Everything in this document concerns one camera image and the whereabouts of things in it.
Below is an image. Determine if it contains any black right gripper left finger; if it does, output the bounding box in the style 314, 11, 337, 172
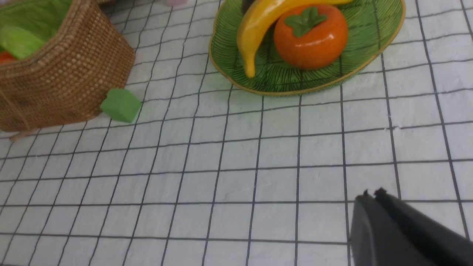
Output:
350, 191, 432, 266

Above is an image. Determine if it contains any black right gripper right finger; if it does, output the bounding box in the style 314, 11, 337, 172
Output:
374, 188, 473, 266

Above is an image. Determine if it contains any yellow banana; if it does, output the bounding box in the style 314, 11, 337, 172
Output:
237, 0, 350, 78

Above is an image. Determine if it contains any purple mangosteen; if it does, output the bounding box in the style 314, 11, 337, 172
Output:
241, 0, 255, 14

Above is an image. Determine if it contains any green bitter gourd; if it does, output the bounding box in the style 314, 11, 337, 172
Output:
0, 25, 47, 59

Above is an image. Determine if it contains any orange carrot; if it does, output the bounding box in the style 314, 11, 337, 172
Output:
0, 51, 17, 64

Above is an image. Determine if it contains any white grid tablecloth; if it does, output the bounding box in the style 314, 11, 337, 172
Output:
1, 0, 472, 266

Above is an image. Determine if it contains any orange persimmon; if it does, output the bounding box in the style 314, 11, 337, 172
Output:
273, 4, 349, 70

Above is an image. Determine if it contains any green glass leaf plate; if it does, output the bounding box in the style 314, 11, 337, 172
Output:
208, 0, 406, 96

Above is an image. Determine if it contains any green foam cube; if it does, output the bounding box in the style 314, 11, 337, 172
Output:
100, 89, 142, 123

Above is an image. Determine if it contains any woven rattan basket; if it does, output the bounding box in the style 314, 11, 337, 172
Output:
1, 0, 136, 132

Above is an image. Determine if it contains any green basket lining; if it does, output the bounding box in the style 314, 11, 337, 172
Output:
0, 0, 72, 39

